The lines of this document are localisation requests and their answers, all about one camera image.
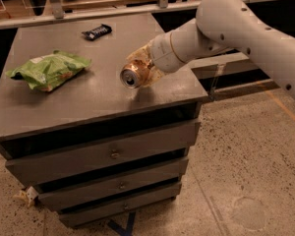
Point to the grey drawer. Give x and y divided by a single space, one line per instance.
114 185
141 199
47 167

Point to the dark candy bar wrapper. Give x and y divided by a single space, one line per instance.
98 32

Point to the top grey drawer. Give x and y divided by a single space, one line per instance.
47 167

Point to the orange soda can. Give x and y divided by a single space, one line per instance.
135 74

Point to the grey drawer cabinet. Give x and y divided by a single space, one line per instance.
94 107

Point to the crumpled paper scrap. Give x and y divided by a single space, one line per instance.
28 194

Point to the metal railing frame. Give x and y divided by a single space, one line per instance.
144 9

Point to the middle grey drawer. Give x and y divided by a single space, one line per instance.
114 185

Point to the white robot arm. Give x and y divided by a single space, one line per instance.
219 25

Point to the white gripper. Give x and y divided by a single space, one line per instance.
161 52

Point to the green chip bag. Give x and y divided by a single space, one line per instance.
48 72

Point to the bottom grey drawer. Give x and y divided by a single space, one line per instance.
141 199

